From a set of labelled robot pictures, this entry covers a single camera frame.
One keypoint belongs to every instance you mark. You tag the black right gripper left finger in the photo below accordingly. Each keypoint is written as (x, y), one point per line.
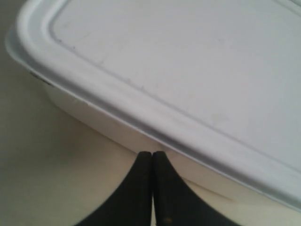
(131, 203)

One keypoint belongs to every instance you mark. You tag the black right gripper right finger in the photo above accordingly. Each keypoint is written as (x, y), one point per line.
(175, 203)

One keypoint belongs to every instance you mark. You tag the white lidded plastic container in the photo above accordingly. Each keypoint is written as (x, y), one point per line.
(214, 83)

